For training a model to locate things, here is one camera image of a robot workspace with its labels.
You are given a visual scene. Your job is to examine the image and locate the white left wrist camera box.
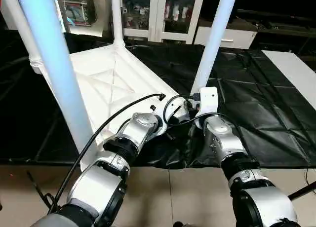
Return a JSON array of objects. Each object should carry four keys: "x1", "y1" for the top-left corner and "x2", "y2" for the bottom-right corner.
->
[{"x1": 148, "y1": 103, "x2": 178, "y2": 137}]

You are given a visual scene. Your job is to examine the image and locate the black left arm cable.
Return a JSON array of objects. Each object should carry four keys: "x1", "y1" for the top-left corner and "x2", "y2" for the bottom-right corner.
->
[{"x1": 27, "y1": 93, "x2": 167, "y2": 216}]

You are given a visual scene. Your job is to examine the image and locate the blue grey floor appliance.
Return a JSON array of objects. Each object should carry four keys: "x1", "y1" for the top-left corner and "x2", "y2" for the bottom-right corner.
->
[{"x1": 62, "y1": 0, "x2": 97, "y2": 27}]

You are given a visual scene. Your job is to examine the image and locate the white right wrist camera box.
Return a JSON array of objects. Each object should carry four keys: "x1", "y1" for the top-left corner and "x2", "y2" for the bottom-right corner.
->
[{"x1": 197, "y1": 87, "x2": 219, "y2": 117}]

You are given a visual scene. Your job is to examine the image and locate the white glass-door cabinet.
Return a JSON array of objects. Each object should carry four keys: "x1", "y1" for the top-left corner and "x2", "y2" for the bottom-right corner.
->
[{"x1": 121, "y1": 0, "x2": 206, "y2": 44}]

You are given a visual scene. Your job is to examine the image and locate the black metal bench leg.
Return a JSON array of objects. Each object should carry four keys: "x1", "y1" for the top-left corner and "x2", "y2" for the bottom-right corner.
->
[{"x1": 288, "y1": 182, "x2": 316, "y2": 202}]

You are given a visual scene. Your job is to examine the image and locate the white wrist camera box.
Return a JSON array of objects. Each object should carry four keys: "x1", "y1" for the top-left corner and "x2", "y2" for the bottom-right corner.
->
[
  {"x1": 197, "y1": 87, "x2": 219, "y2": 117},
  {"x1": 148, "y1": 103, "x2": 178, "y2": 137}
]

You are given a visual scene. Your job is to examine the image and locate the white plastic table leg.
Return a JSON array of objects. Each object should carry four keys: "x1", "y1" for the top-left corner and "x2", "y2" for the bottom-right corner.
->
[
  {"x1": 14, "y1": 0, "x2": 94, "y2": 154},
  {"x1": 0, "y1": 0, "x2": 45, "y2": 74},
  {"x1": 190, "y1": 0, "x2": 239, "y2": 96},
  {"x1": 110, "y1": 0, "x2": 126, "y2": 46}
]

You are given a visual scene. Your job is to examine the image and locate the white plastic table top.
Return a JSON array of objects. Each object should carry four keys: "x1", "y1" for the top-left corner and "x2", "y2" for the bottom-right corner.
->
[{"x1": 30, "y1": 42, "x2": 191, "y2": 171}]

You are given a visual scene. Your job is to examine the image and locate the black work mat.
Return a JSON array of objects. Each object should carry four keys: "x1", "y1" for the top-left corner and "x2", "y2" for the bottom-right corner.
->
[{"x1": 0, "y1": 30, "x2": 316, "y2": 169}]

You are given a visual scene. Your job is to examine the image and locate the white drawer unit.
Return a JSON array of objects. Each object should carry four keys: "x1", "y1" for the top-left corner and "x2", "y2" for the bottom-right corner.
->
[{"x1": 195, "y1": 26, "x2": 258, "y2": 50}]

